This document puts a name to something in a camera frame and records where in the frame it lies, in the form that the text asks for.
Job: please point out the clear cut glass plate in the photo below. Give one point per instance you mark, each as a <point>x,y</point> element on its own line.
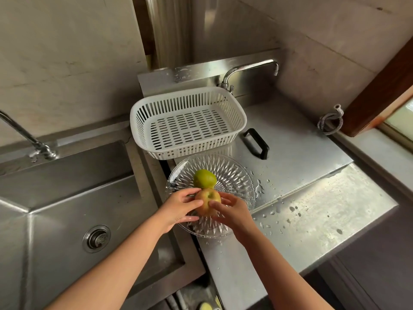
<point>232,180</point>

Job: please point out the curved chrome faucet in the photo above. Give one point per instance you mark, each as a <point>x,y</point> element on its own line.
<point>19,129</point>

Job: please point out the yellow-red apple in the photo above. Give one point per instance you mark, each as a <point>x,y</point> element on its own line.
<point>209,200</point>

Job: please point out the angular chrome faucet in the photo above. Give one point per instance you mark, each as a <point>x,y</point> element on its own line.
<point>248,67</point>

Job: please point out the white pleated curtain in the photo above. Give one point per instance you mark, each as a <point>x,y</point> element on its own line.
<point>171,29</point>

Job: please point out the white slotted plastic basket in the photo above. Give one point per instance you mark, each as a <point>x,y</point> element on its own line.
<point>188,125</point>

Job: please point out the steel backsplash panel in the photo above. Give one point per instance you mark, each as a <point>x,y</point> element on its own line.
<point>193,75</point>

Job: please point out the round steel sink drain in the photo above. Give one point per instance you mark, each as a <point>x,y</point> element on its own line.
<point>96,239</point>

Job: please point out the person's left hand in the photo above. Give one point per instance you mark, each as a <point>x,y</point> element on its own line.
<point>175,208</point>

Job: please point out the green apple fruit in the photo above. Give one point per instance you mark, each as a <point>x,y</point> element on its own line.
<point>205,178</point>

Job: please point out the person's right forearm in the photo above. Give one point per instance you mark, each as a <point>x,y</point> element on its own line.
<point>284,271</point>

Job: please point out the stainless steel sink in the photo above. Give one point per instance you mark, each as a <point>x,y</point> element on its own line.
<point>64,203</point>

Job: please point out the person's left forearm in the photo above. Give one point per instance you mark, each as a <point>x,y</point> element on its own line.
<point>109,271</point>

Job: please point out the person's right hand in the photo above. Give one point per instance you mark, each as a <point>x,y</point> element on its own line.
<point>237,216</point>

